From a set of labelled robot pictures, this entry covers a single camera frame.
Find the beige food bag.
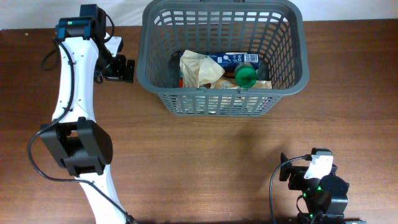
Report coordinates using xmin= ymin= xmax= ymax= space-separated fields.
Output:
xmin=210 ymin=77 xmax=272 ymax=107
xmin=179 ymin=50 xmax=225 ymax=88

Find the green lidded spice jar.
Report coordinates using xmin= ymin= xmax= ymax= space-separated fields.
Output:
xmin=234 ymin=63 xmax=257 ymax=89

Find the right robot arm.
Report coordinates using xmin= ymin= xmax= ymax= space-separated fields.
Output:
xmin=279 ymin=148 xmax=349 ymax=224

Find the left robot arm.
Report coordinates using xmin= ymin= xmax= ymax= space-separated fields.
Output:
xmin=35 ymin=4 xmax=136 ymax=224

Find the grey plastic basket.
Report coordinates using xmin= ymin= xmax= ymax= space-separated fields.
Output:
xmin=136 ymin=1 xmax=309 ymax=117

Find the blue tissue box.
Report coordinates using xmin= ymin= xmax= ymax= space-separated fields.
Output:
xmin=178 ymin=52 xmax=260 ymax=73

